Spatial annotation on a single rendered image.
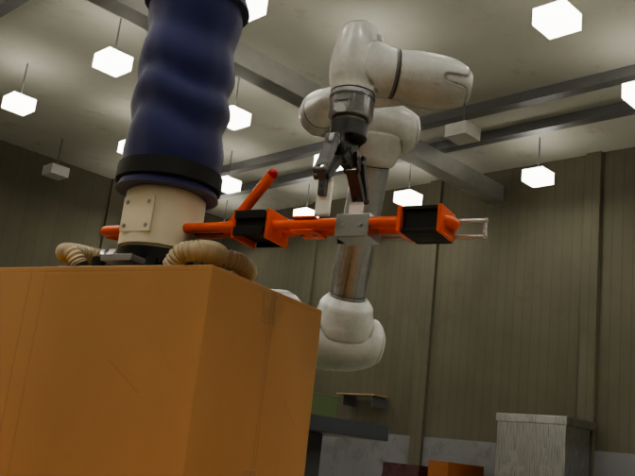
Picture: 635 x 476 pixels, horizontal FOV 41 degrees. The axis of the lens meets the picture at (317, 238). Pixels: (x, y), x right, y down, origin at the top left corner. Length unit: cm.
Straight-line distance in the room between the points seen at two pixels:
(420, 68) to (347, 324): 86
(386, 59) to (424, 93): 10
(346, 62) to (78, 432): 85
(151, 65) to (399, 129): 70
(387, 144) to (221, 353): 95
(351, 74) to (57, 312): 72
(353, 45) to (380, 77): 8
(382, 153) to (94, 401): 106
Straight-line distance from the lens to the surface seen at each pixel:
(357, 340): 233
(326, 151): 159
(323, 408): 231
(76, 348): 161
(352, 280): 231
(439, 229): 147
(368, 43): 171
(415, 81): 170
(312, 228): 160
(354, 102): 166
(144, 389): 149
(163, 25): 191
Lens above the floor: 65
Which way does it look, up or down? 14 degrees up
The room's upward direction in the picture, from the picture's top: 7 degrees clockwise
